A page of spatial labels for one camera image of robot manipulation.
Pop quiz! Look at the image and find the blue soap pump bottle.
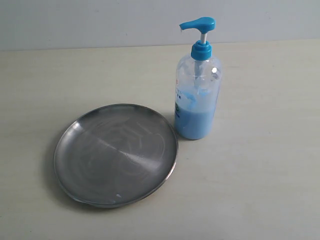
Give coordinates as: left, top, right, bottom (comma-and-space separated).
174, 17, 222, 140

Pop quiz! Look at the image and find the round stainless steel plate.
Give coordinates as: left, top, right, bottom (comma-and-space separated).
53, 103, 179, 209

